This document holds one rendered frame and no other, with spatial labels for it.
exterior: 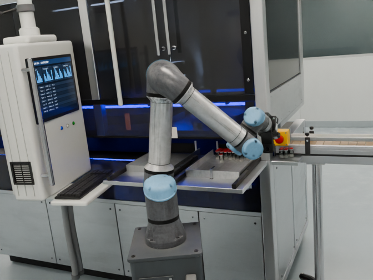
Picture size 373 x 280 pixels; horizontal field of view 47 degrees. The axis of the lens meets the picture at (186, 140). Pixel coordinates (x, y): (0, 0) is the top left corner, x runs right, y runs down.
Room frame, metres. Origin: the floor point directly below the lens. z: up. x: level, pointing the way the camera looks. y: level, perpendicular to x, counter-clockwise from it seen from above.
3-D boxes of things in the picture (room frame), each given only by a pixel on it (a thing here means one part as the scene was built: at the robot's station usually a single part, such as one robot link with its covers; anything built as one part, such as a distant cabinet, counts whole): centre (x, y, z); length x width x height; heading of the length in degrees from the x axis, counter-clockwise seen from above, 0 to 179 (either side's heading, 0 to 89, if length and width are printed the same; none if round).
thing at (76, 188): (2.12, 0.54, 0.82); 0.40 x 0.14 x 0.02; 163
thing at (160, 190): (1.45, 0.11, 0.96); 0.13 x 0.12 x 0.14; 6
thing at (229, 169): (1.97, -0.17, 0.90); 0.34 x 0.26 x 0.04; 154
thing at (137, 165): (2.14, 0.12, 0.90); 0.34 x 0.26 x 0.04; 154
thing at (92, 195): (2.13, 0.56, 0.79); 0.45 x 0.28 x 0.03; 163
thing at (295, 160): (2.02, -0.49, 0.87); 0.14 x 0.13 x 0.02; 154
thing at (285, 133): (1.99, -0.46, 1.00); 0.08 x 0.07 x 0.07; 154
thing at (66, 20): (2.56, 0.74, 1.51); 0.49 x 0.01 x 0.59; 64
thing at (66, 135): (2.20, 0.73, 1.19); 0.50 x 0.19 x 0.78; 163
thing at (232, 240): (2.89, 0.31, 0.44); 2.06 x 1.00 x 0.88; 64
